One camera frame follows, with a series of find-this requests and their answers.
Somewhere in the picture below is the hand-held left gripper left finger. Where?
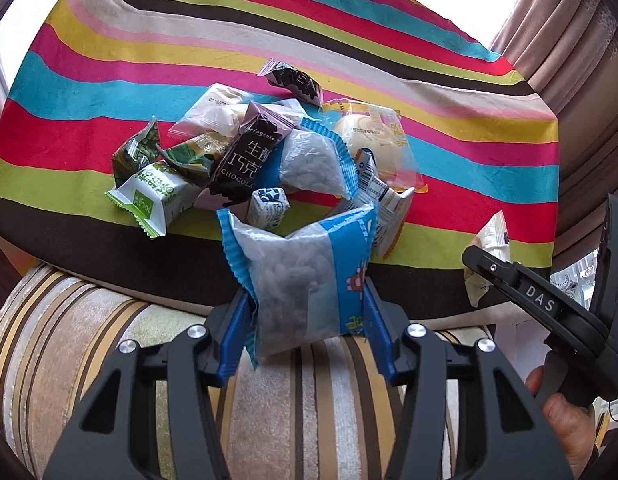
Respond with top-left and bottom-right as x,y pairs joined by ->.
43,290 -> 257,480

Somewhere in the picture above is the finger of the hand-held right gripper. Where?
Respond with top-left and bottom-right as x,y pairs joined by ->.
461,244 -> 610,348

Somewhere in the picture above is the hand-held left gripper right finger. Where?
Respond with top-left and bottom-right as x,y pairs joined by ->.
361,277 -> 574,480

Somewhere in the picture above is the white cream snack packet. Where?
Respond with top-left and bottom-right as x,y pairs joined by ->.
464,210 -> 512,308

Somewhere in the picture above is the blue white snack packet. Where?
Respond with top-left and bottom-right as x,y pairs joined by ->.
216,202 -> 380,366
261,117 -> 360,201

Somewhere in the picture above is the brown pink chocolate packet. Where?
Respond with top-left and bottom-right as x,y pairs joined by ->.
196,101 -> 300,211

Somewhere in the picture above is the yellow clear cake packet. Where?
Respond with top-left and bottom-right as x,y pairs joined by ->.
321,99 -> 430,196

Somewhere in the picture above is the person's right hand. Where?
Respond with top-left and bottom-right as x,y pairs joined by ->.
526,365 -> 598,477

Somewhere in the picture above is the white orange snack packet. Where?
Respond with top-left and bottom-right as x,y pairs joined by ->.
334,149 -> 417,261

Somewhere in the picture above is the small blue white candy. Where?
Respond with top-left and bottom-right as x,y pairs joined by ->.
246,187 -> 290,231

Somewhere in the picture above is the green white snack packet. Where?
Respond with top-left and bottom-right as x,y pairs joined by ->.
106,162 -> 202,238

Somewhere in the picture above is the dark green snack packet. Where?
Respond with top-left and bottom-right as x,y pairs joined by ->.
112,120 -> 162,188
156,130 -> 234,181

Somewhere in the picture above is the beige curtain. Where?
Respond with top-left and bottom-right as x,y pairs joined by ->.
489,0 -> 618,271

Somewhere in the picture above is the clear pink cake packet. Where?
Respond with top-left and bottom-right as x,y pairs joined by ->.
168,82 -> 250,138

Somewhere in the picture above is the small black pink chocolate packet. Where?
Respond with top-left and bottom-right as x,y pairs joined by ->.
259,59 -> 324,107

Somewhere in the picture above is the colourful striped blanket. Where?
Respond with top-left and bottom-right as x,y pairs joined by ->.
0,0 -> 560,321

